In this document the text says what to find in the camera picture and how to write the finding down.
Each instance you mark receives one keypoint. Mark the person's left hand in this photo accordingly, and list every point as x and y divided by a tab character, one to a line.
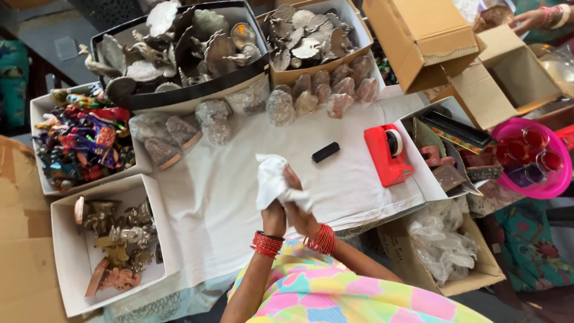
273	220

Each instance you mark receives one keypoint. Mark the person's right hand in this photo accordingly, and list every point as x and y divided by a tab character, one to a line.
301	222

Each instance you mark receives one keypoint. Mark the person's right fingers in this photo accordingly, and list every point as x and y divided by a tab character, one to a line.
292	178

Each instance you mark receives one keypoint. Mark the person's left fingers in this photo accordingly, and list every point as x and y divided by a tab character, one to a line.
274	204

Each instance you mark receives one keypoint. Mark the white wrapping cloth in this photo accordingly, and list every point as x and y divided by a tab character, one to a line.
271	179

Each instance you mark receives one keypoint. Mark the red bangles on left wrist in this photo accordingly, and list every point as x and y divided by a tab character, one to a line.
267	244

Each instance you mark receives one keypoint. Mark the red bangles on wrist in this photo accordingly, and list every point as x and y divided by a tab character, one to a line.
321	239
267	244

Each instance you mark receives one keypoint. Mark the white table cloth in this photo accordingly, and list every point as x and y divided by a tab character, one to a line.
233	197

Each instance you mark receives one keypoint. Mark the small black oblong box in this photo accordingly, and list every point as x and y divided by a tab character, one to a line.
325	152

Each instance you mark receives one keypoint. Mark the red bangles on right wrist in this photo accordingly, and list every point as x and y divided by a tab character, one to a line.
321	239

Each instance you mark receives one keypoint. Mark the grey bubble-wrapped figurine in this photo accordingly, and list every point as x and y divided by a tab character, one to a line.
249	99
184	131
162	153
215	121
150	126

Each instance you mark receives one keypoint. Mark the row of reddish bubble-wrapped figurines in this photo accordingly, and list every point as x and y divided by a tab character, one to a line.
314	89

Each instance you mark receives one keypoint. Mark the red tape dispenser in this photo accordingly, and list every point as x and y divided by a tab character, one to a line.
385	166

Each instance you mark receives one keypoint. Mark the person's pastel patchwork garment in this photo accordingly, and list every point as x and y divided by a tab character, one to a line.
341	296

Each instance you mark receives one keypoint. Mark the cardboard box of metal leaves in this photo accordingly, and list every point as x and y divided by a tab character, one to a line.
309	40

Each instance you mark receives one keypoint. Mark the pink stone figurine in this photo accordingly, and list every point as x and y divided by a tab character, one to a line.
432	156

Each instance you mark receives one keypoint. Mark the white box of assorted items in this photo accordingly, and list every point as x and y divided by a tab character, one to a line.
441	152

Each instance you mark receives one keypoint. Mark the brown patterned pouch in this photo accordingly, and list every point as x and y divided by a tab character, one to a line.
448	177

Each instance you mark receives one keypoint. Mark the cardboard box of plastic bags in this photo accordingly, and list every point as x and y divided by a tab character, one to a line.
441	246

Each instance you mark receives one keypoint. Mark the white box of brass figurines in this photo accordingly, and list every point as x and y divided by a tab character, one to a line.
112	242

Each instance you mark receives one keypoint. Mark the black tray of metal figurines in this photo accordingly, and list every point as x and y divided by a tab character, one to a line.
179	54

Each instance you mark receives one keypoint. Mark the long black decorated box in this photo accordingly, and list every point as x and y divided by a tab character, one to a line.
455	130

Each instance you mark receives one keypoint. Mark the empty open cardboard box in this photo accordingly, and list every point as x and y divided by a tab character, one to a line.
417	40

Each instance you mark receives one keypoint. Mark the white box of colourful figurines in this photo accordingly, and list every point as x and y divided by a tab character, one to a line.
83	139

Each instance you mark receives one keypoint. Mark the large open cardboard carton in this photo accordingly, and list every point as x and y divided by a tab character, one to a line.
506	80

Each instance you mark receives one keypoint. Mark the pink basin of glasses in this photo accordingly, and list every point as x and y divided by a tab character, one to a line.
533	157

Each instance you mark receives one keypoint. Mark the flat brown cardboard sheet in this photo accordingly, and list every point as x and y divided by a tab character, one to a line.
24	233

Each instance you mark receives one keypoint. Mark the clear plastic lid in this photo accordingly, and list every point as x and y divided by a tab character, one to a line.
66	47

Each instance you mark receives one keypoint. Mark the clear plastic bag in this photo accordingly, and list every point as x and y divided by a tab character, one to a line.
556	67

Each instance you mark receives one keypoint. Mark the teal patterned fabric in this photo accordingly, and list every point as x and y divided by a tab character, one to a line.
12	80

